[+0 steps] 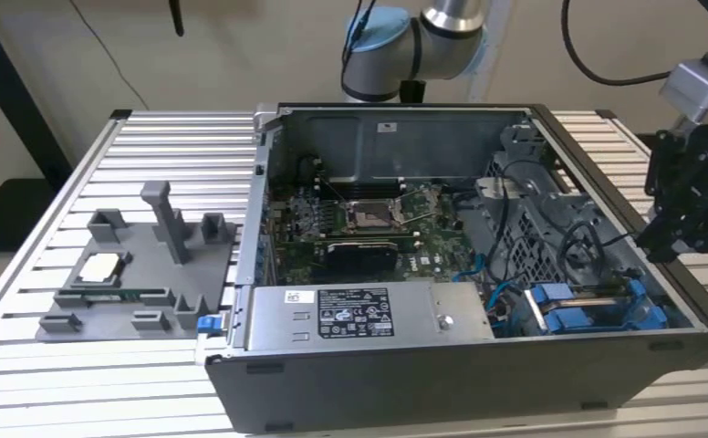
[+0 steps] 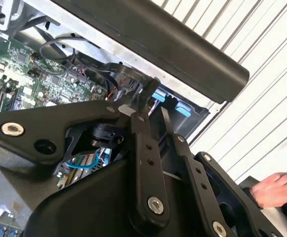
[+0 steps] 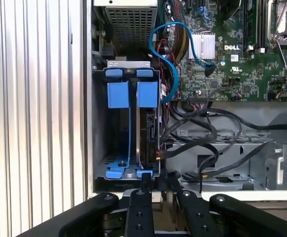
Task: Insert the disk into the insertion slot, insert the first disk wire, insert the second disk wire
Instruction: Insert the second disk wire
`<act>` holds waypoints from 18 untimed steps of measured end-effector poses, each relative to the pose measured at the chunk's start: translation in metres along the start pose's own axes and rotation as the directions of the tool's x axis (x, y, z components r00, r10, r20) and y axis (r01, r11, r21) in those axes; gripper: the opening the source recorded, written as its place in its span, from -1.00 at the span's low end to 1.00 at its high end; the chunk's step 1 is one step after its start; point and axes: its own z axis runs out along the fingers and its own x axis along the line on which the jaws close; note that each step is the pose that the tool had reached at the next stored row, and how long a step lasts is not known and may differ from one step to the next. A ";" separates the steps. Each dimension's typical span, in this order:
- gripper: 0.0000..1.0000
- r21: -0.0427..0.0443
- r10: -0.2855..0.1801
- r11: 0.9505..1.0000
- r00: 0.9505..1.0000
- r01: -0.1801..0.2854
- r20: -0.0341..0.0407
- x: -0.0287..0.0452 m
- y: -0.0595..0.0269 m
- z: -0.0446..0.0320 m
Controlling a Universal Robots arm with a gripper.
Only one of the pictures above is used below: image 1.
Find hard disk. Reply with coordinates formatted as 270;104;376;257
525;277;659;317

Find silver disk bay cage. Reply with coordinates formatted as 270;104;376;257
473;121;643;287

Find blue empty disk carrier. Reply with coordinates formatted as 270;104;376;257
544;309;667;333

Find green motherboard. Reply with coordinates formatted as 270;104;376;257
266;181;491;287

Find socket cover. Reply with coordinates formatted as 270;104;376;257
392;188;441;224

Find CPU socket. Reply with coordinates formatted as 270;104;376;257
343;200;396;235

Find black graphics card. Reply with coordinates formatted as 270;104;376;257
312;240;400;281

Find black RAM slots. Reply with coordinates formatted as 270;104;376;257
315;176;407;193

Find black open PC case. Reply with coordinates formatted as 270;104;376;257
202;101;708;433

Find silver power supply unit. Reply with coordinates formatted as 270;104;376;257
245;281;495;352

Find grey parts rack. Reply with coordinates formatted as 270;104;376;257
34;180;241;343

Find green RAM stick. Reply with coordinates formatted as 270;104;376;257
81;288;170;305

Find silver CPU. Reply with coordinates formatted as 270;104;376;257
77;254;126;284

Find black hanging rod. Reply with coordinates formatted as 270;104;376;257
166;0;186;37

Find black stand with base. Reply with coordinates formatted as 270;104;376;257
0;0;76;253

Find looped black disk wire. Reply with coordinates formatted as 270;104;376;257
557;224;631;285

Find blue wire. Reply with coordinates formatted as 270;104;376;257
455;255;533;321

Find thin black wall cable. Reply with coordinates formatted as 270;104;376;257
65;0;149;111

